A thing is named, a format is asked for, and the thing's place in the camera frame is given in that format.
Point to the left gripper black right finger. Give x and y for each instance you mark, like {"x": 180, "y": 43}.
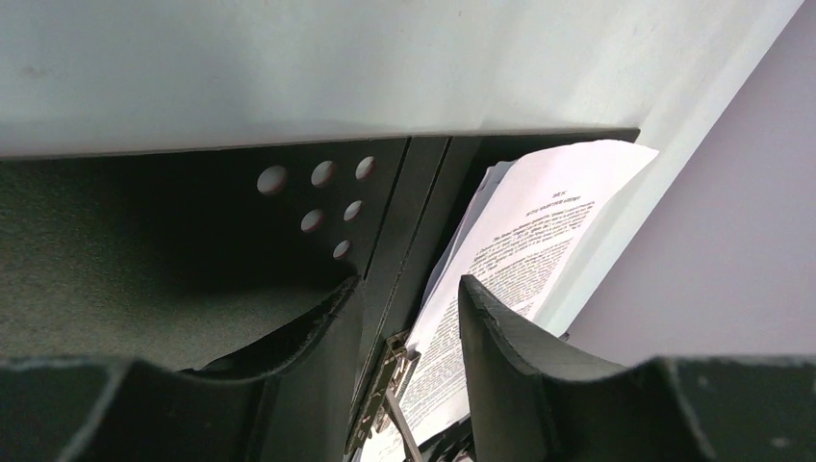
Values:
{"x": 534, "y": 397}

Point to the red and black file folder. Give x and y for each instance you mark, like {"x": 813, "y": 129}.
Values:
{"x": 182, "y": 258}

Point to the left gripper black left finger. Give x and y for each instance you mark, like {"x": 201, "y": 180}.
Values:
{"x": 286, "y": 397}

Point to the printed paper sheet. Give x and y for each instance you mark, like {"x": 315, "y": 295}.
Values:
{"x": 518, "y": 249}
{"x": 478, "y": 201}

